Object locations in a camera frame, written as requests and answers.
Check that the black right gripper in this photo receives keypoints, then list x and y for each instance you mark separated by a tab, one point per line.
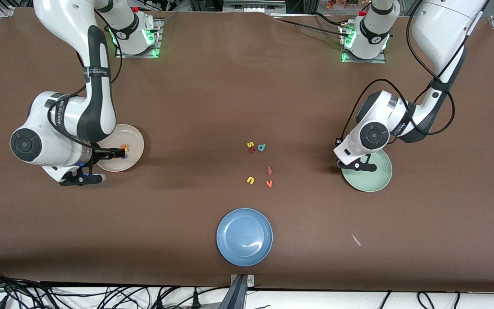
101	152

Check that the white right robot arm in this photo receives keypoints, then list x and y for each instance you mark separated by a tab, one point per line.
58	128

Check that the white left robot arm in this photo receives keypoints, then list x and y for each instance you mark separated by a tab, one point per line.
373	135

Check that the pale green plate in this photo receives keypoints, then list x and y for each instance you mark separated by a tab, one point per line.
371	180

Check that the beige brown plate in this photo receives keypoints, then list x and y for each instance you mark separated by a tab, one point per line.
133	137

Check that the white tape scrap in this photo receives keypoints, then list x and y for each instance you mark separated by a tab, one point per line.
355	239

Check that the brown table cover sheet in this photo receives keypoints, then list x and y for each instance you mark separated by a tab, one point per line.
247	86

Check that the blue plate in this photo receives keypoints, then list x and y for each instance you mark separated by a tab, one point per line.
244	237

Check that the orange background object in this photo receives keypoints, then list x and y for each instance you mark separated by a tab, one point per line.
341	3

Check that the black power plug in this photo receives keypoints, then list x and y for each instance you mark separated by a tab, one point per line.
195	300
160	304

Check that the grey metal box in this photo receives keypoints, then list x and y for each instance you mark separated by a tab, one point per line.
253	6

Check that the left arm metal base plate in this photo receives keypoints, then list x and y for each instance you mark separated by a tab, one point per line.
365	61

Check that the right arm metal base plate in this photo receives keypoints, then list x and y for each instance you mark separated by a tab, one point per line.
137	56

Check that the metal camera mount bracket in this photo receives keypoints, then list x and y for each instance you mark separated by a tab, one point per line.
238	294

